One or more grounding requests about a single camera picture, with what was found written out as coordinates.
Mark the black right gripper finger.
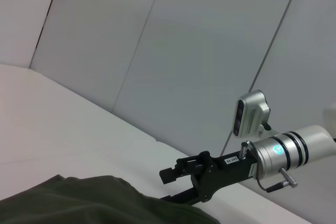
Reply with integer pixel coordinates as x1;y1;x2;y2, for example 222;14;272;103
159;151;214;185
159;187;201;206

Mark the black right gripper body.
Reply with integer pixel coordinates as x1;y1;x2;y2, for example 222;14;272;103
191;153;260;204

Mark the dark green shirt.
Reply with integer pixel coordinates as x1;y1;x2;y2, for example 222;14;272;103
0;174;220;224

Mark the dark thin cable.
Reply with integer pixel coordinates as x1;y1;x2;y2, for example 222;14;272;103
252;174;300;193

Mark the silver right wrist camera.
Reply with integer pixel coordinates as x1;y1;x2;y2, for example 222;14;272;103
233;90;272;139

